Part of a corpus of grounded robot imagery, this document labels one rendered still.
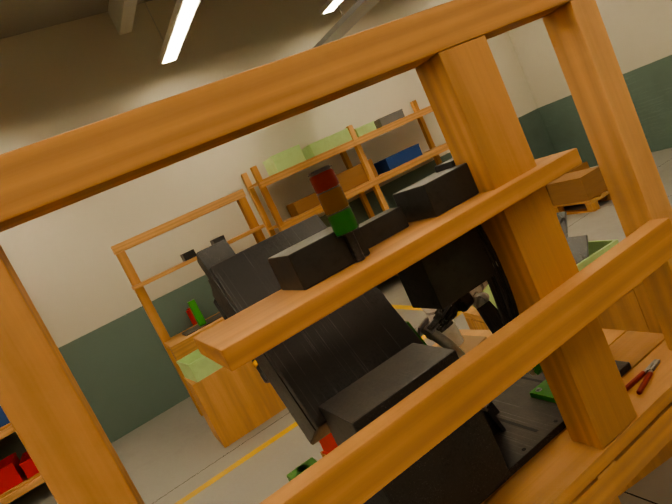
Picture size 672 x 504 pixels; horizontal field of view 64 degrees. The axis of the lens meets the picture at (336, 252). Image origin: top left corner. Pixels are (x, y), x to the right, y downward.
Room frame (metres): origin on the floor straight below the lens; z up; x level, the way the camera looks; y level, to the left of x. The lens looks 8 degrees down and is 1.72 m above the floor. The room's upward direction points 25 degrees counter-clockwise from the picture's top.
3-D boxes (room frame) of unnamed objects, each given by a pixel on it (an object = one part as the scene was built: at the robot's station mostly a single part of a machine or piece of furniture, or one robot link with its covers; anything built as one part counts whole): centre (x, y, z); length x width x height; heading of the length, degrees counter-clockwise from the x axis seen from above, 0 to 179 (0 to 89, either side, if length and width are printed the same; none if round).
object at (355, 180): (7.39, -0.78, 1.12); 3.01 x 0.54 x 2.23; 114
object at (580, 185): (6.91, -3.19, 0.22); 1.20 x 0.81 x 0.44; 19
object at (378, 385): (1.19, 0.02, 1.07); 0.30 x 0.18 x 0.34; 114
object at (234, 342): (1.12, -0.13, 1.52); 0.90 x 0.25 x 0.04; 114
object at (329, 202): (1.03, -0.04, 1.67); 0.05 x 0.05 x 0.05
